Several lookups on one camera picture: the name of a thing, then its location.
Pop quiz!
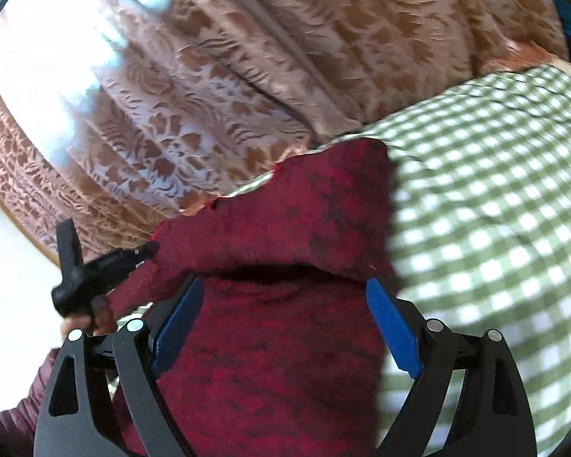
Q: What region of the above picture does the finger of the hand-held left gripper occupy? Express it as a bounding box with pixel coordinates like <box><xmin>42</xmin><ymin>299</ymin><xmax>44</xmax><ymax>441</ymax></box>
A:
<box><xmin>95</xmin><ymin>242</ymin><xmax>160</xmax><ymax>292</ymax></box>

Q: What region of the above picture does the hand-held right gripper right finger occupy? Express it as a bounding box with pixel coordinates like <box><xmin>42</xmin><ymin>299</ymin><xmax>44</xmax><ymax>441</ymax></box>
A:
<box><xmin>365</xmin><ymin>277</ymin><xmax>538</xmax><ymax>457</ymax></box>

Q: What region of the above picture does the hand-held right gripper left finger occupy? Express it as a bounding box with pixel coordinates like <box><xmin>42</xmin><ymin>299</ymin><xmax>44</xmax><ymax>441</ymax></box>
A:
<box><xmin>33</xmin><ymin>276</ymin><xmax>205</xmax><ymax>457</ymax></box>

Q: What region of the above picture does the red black patterned garment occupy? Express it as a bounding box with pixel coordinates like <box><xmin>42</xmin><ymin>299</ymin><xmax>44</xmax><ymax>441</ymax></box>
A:
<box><xmin>107</xmin><ymin>137</ymin><xmax>400</xmax><ymax>457</ymax></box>

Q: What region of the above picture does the person's left forearm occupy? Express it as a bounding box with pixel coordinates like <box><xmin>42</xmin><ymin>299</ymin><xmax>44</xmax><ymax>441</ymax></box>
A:
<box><xmin>0</xmin><ymin>347</ymin><xmax>62</xmax><ymax>457</ymax></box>

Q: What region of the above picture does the person's left hand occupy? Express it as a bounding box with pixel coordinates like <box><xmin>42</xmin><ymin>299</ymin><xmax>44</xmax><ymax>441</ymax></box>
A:
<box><xmin>59</xmin><ymin>295</ymin><xmax>118</xmax><ymax>340</ymax></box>

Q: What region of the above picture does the green checked bedsheet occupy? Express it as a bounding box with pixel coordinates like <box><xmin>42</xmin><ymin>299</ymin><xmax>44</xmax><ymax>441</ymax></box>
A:
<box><xmin>219</xmin><ymin>63</ymin><xmax>571</xmax><ymax>457</ymax></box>

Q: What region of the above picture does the brown floral curtain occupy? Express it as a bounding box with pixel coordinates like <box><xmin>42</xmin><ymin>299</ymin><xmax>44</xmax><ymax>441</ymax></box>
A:
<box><xmin>0</xmin><ymin>0</ymin><xmax>571</xmax><ymax>264</ymax></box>

